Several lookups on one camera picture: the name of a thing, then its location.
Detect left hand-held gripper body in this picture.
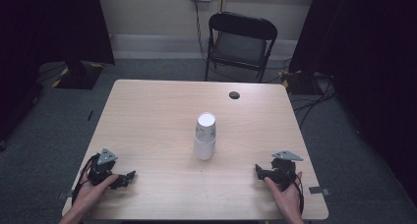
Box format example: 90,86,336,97
86,147,120,187

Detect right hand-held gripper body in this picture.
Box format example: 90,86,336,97
262,149,305,190

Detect plain white paper cup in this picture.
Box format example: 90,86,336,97
193,134,217,161

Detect printed white paper cup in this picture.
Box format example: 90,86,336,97
195,111,217,143

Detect person's left hand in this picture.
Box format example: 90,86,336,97
72,172,120,212

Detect person's right hand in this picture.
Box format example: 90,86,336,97
264,170,305,216

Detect black stand base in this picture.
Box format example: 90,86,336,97
280,69,328,96
51,60,106,90

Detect black folding chair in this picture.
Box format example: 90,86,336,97
204,11,279,84

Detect dark curtain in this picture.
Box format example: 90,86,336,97
0,0,116,152
288,0,417,207

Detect right hand-held gripper black cable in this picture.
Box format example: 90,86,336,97
292,176,305,216

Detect grey table bracket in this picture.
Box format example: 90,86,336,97
308,186,331,196

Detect black floor cables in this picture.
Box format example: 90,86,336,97
290,74,338,129

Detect braided black wall cable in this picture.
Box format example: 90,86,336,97
193,0,210,65

